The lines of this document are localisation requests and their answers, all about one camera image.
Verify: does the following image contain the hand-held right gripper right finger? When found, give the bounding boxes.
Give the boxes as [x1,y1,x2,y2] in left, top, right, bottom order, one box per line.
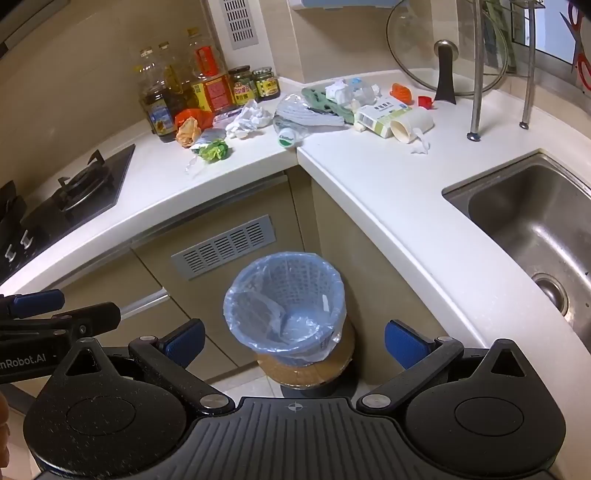
[355,319,532,414]

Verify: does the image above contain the green cloth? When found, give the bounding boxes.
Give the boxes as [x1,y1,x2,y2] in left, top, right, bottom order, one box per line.
[302,87,365,125]

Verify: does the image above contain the orange plastic bag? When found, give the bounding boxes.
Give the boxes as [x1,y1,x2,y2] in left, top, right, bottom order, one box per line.
[174,108,214,132]

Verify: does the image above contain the checkered lid sauce jar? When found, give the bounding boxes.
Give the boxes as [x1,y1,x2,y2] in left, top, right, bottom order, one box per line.
[252,67,281,102]

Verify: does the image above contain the steel sink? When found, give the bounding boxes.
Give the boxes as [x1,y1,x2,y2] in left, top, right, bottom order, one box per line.
[442,148,591,344]

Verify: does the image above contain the blue label oil bottle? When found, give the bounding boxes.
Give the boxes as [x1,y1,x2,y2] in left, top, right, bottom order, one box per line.
[137,46,181,143]

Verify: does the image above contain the white green carton box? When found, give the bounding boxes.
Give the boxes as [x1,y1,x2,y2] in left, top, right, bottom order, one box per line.
[355,102,413,139]

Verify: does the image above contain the white tissue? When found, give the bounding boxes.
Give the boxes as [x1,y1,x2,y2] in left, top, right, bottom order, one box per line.
[225,99,273,139]

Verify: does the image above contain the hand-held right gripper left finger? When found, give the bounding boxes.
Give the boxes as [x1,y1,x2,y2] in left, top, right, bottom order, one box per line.
[62,318,236,416]

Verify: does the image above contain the tan bag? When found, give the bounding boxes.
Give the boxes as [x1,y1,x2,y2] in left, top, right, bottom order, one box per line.
[176,117,203,148]

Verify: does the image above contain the white paper cup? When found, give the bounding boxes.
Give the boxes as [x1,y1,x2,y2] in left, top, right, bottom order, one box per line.
[389,111,435,144]

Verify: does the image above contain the crushed clear plastic bottle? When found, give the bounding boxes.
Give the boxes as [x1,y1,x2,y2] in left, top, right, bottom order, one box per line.
[273,93,347,149]

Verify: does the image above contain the black gas stove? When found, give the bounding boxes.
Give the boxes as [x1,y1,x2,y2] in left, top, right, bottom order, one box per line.
[0,144,137,287]

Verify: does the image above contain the olive oil bottle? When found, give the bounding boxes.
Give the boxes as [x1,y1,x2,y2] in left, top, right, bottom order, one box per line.
[157,42,197,121]

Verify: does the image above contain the blue spice dispenser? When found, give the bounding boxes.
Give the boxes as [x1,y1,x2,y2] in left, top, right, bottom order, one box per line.
[288,0,402,12]

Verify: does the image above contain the red scissors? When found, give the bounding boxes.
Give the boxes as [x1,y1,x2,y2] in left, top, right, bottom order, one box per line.
[560,0,591,90]

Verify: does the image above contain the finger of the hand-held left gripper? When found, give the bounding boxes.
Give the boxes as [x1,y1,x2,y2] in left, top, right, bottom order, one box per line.
[0,302,122,342]
[0,290,66,320]

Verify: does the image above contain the cabinet vent grille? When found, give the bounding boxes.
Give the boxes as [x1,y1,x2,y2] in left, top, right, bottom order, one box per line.
[171,215,278,281]

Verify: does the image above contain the blue plastic trash bin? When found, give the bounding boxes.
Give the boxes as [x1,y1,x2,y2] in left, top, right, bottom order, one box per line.
[223,251,345,367]

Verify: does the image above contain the wall vent grille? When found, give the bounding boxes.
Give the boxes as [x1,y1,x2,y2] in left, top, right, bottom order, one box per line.
[218,0,259,49]

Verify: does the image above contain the round wooden stool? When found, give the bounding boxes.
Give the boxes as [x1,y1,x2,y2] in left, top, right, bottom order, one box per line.
[256,323,356,398]

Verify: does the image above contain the range hood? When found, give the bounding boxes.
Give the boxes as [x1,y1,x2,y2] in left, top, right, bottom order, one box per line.
[0,0,54,58]

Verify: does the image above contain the glass pot lid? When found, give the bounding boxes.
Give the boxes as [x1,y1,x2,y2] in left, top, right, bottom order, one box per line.
[387,0,509,104]

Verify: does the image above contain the green lettuce leaf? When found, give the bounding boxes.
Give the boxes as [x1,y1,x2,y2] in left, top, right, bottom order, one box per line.
[191,140,230,163]

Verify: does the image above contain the clear plastic bin liner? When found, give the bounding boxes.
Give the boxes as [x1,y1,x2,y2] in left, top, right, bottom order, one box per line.
[223,251,345,365]

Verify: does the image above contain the person's left hand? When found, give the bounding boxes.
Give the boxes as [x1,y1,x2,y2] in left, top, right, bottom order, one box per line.
[0,392,11,467]

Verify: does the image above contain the silver drawer handle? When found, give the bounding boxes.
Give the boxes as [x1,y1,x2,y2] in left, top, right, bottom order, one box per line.
[120,288,168,319]

